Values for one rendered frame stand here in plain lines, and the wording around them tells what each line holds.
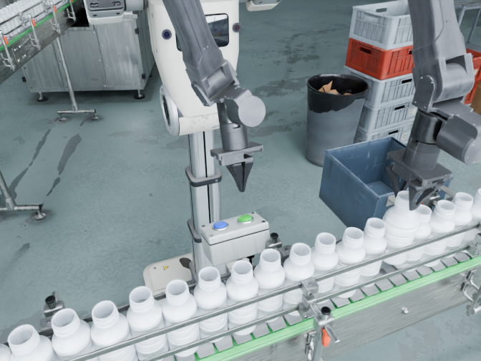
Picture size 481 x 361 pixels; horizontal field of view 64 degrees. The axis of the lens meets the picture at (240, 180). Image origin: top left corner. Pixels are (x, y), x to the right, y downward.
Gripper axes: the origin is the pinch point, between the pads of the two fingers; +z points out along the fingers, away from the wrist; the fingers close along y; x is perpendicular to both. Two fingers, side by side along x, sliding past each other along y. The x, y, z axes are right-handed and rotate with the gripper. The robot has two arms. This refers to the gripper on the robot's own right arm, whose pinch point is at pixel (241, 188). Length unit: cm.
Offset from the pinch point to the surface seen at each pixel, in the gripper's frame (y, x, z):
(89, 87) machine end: -29, 371, -27
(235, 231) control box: -4.0, -3.8, 8.0
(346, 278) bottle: 14.1, -16.9, 18.9
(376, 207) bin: 50, 18, 23
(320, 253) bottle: 8.3, -17.5, 10.9
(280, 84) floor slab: 183, 347, -1
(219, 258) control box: -8.4, -3.9, 13.0
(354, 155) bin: 64, 47, 13
